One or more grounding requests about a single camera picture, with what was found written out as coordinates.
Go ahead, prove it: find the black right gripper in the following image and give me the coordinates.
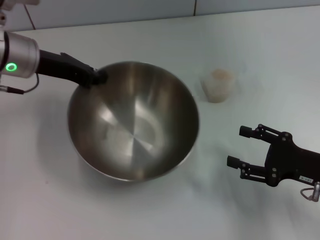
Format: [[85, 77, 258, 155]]
[[226, 123, 320, 187]]

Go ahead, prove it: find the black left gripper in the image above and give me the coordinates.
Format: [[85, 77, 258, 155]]
[[37, 49, 109, 89]]

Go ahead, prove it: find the stainless steel mixing bowl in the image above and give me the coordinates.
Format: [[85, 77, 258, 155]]
[[66, 60, 201, 183]]

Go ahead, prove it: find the clear plastic measuring cup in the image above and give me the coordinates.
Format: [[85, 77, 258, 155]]
[[199, 68, 236, 104]]

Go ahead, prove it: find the white partition board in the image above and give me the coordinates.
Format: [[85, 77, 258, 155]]
[[196, 0, 320, 16], [0, 4, 35, 33], [32, 0, 197, 31]]

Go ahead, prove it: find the right arm metal plug cable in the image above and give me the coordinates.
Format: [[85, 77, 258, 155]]
[[299, 181, 320, 202]]

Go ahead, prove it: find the arm metal plug cable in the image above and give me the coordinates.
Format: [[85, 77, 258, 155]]
[[0, 74, 40, 95], [299, 181, 320, 202]]

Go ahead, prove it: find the left arm metal plug cable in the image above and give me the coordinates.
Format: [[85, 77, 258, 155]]
[[0, 74, 40, 95]]

